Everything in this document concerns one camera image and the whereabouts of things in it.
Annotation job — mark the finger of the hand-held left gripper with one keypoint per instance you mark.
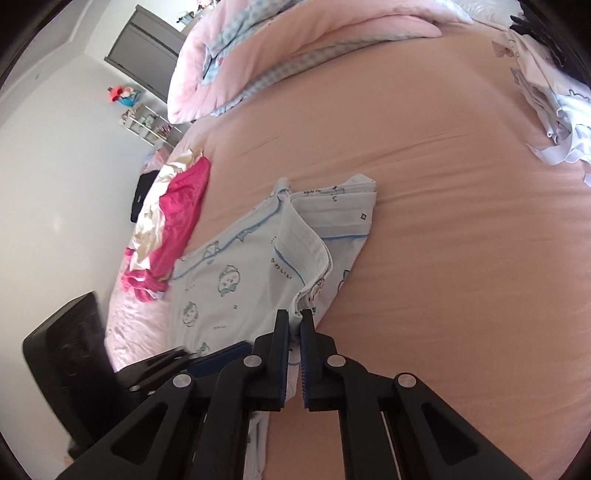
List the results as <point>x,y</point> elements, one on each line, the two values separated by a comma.
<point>221,357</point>
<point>152,369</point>

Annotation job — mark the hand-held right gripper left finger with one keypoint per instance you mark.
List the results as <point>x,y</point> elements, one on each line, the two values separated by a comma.
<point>277,350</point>

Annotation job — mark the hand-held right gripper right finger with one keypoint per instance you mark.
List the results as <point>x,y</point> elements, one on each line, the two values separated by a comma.
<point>314,360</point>

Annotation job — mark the white printed pajama pants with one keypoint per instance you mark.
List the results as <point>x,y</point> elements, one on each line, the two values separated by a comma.
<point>231,286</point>

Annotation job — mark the cream satin garment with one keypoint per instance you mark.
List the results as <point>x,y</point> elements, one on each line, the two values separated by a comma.
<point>147,230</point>

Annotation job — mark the magenta garment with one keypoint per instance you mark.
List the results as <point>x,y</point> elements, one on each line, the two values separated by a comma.
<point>180,207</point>

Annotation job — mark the bed with pink sheet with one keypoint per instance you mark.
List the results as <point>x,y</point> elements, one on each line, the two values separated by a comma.
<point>461,277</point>

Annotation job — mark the black bag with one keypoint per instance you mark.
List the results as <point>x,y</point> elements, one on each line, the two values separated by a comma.
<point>144,194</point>

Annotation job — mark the white shelf rack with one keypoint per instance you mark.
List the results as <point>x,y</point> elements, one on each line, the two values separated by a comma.
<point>150,127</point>

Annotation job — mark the red blue plush toy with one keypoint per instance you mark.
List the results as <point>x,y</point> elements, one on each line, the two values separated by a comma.
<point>121,93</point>

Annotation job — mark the pink folded duvet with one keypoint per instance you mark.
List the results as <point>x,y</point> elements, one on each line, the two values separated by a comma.
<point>286,41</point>

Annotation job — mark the grey door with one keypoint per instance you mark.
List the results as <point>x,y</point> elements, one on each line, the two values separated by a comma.
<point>143,50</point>

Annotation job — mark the white garment with ribbon ties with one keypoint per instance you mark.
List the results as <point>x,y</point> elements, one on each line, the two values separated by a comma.
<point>565,129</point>

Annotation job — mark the pale face print garment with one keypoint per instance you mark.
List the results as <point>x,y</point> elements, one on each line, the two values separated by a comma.
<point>535,60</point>

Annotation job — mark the white pillow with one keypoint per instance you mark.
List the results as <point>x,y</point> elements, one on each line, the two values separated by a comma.
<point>480,11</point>

